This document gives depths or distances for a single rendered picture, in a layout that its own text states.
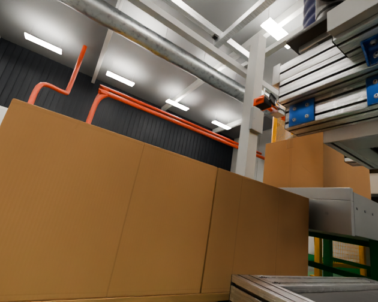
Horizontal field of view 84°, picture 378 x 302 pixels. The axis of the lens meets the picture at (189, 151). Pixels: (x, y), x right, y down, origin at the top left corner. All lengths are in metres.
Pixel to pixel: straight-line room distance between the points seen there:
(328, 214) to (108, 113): 11.54
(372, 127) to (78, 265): 0.87
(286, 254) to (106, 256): 0.74
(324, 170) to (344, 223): 0.31
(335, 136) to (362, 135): 0.07
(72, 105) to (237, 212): 11.49
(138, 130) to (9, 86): 5.86
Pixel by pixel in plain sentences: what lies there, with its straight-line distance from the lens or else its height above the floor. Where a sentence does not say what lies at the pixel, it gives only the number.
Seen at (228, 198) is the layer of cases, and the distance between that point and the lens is 0.79.
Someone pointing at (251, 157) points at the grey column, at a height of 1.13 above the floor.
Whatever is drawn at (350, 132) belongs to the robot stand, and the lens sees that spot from 0.84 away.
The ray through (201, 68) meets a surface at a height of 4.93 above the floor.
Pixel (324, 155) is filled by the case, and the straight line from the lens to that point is 1.41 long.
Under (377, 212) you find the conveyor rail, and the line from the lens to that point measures 1.51.
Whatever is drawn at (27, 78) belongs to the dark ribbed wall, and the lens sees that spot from 12.43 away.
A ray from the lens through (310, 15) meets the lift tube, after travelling 2.40.
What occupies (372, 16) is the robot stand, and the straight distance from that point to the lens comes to 0.73.
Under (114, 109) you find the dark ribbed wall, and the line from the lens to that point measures 12.24.
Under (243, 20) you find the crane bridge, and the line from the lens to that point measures 3.42.
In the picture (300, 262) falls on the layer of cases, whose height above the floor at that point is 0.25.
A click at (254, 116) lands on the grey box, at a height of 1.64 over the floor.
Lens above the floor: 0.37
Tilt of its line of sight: 16 degrees up
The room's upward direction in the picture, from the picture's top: 10 degrees clockwise
